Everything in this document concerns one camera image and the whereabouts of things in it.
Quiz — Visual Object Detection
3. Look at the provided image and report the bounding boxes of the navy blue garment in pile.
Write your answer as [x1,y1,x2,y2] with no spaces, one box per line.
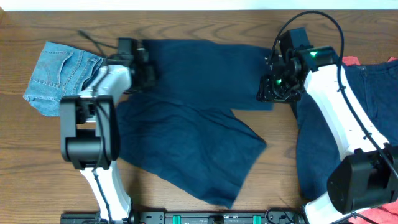
[292,60,397,200]

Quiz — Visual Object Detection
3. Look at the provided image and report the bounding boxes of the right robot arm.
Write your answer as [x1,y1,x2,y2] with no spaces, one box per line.
[257,28,397,223]

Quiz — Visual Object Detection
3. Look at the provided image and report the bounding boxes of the red garment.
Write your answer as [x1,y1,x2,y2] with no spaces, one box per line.
[341,55,398,224]

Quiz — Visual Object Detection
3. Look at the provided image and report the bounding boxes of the light blue denim shorts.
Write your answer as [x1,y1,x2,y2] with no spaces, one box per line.
[23,42,103,116]

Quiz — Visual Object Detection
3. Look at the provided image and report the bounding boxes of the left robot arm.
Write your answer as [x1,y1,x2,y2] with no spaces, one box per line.
[60,37,157,223]

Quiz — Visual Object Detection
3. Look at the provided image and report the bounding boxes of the navy blue shorts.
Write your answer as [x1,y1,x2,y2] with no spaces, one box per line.
[116,40,272,208]

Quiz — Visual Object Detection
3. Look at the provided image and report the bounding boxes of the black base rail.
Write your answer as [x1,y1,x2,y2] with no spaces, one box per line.
[60,207,371,224]

